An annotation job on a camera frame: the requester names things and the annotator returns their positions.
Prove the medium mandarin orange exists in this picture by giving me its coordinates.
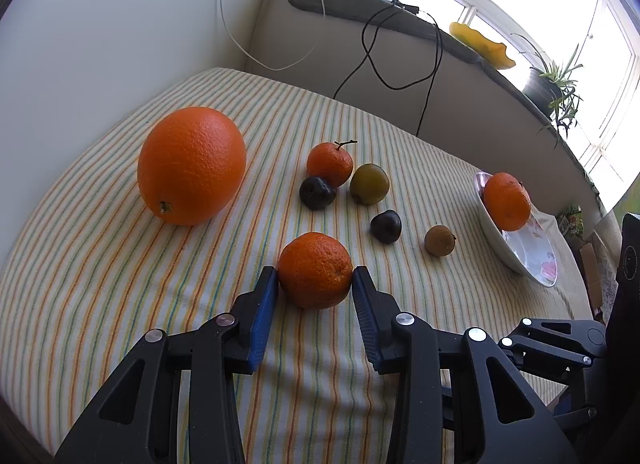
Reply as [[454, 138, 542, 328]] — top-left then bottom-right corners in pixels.
[[278, 232, 352, 310]]

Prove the white floral bowl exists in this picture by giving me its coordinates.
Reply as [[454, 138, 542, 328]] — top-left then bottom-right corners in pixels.
[[473, 171, 559, 287]]

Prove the dark plum left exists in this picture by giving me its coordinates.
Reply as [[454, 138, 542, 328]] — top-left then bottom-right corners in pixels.
[[298, 176, 336, 210]]

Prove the mandarin in bowl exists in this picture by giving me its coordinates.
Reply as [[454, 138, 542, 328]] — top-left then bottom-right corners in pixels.
[[483, 172, 532, 232]]

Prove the striped tablecloth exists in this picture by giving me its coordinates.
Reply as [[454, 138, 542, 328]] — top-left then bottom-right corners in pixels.
[[1, 68, 591, 452]]

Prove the dark window sill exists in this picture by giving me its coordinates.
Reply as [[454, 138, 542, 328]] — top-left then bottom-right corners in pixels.
[[286, 0, 604, 220]]

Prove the green-brown plum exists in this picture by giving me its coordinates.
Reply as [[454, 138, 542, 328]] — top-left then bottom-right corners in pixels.
[[349, 164, 390, 206]]

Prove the dark plum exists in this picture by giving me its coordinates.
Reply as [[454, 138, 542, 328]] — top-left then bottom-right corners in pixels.
[[370, 209, 402, 245], [298, 176, 336, 210]]

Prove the large orange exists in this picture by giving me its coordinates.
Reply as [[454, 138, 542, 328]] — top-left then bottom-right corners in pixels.
[[137, 107, 246, 227]]

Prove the mandarin with stem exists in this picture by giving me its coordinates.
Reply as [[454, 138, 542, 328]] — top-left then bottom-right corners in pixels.
[[306, 140, 356, 187]]

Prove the dark plum right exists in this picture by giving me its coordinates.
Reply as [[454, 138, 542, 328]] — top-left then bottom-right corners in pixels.
[[370, 209, 402, 245]]

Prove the potted green plant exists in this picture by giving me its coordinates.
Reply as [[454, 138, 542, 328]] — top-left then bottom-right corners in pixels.
[[518, 34, 582, 138]]

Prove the small brown fruit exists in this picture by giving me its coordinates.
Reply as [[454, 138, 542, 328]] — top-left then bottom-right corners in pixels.
[[424, 224, 457, 257]]

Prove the black cable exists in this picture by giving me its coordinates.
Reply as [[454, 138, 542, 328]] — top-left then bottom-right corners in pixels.
[[332, 3, 445, 139]]

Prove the yellow dish on sill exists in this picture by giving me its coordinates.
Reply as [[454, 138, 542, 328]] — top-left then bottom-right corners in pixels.
[[449, 22, 516, 69]]

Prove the white cable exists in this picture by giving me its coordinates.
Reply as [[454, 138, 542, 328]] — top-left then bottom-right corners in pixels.
[[217, 0, 328, 73]]

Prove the green package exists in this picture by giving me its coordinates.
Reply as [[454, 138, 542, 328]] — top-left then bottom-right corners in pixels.
[[556, 205, 585, 239]]

